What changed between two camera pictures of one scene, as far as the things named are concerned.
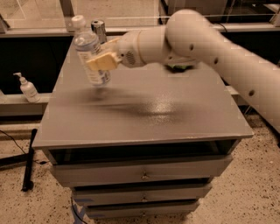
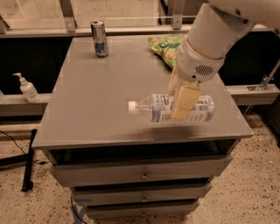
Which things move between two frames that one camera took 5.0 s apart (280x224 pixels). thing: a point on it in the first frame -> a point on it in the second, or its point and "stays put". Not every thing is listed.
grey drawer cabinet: x=146 y=145 stays put
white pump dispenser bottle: x=28 y=89 stays put
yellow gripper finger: x=109 y=45 -> x=174 y=83
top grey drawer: x=140 y=171 stays put
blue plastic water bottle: x=87 y=45 -> x=161 y=108
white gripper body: x=128 y=50 -> x=193 y=65
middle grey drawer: x=140 y=194 stays put
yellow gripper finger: x=103 y=62 -> x=186 y=100
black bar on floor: x=28 y=183 stays put
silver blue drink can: x=98 y=27 stays put
